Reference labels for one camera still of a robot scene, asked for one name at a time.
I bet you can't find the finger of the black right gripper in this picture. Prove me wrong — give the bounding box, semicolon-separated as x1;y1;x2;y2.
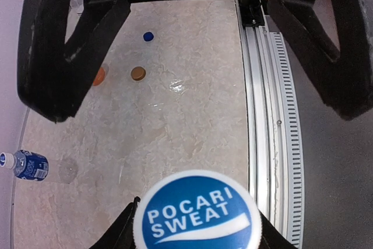
17;0;130;122
268;0;372;120

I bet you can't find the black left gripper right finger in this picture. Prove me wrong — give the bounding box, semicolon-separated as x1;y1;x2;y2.
259;213;296;249

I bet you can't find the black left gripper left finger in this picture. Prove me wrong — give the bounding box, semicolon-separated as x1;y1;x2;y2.
90;197;140;249

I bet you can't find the orange juice bottle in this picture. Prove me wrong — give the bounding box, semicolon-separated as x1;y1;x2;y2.
92;64;108;86

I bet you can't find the white Pocari Sweat cap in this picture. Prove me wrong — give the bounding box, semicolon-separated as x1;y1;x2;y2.
133;170;262;248

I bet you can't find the brown bottle cap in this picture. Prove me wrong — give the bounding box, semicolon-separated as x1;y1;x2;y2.
131;66;146;81

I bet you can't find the small blue bottle white cap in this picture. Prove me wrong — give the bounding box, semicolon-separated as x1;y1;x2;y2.
1;150;49;181

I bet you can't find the aluminium front rail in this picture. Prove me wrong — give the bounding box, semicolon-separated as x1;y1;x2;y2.
235;0;305;248

